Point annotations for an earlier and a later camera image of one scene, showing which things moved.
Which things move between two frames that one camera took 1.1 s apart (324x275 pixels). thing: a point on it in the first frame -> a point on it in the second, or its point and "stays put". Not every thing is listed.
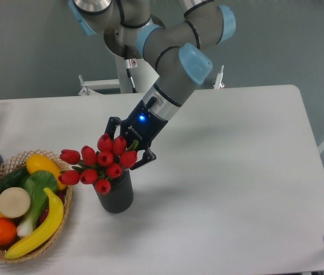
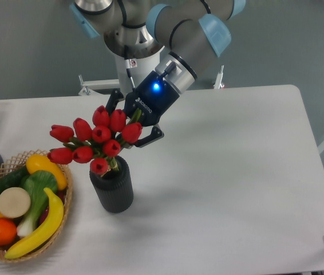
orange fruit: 0,232 stays put
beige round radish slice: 14,202 stays put
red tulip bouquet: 97,167 -> 99,144
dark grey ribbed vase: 120,197 stays put
